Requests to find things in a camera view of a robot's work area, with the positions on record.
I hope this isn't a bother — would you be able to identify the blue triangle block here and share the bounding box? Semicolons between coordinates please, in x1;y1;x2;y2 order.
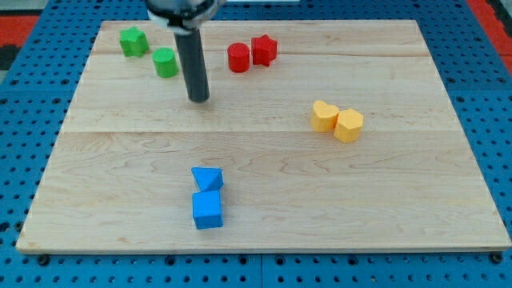
191;166;224;192

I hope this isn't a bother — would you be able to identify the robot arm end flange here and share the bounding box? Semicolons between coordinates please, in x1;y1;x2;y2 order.
145;0;226;33

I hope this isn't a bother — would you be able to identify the green star block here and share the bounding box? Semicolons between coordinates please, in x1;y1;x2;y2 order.
119;26;149;58

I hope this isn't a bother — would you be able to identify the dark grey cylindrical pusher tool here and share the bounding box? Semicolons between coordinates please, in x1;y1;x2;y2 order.
174;30;210;103

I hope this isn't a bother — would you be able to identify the red star block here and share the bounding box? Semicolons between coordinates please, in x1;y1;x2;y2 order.
251;34;278;67

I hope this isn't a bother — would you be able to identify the light wooden board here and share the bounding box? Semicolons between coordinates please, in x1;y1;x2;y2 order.
17;20;511;254

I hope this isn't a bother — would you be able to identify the yellow hexagon block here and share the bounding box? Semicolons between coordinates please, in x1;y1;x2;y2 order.
334;109;364;143

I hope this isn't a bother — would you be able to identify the red cylinder block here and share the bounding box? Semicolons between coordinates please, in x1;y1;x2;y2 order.
227;42;250;73

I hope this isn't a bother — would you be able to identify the green cylinder block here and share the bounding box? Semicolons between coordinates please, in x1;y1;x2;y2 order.
152;47;178;78

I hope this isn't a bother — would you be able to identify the blue cube block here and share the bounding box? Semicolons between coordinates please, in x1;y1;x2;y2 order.
192;190;223;230

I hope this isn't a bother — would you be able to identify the yellow heart block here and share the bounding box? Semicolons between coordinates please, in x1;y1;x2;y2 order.
310;100;339;133

